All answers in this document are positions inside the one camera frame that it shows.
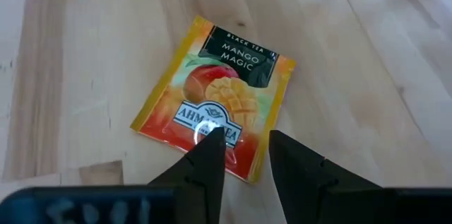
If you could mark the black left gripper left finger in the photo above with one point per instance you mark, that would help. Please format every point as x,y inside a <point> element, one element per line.
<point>205,181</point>

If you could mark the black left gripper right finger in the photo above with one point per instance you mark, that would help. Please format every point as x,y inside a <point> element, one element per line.
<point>300,185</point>

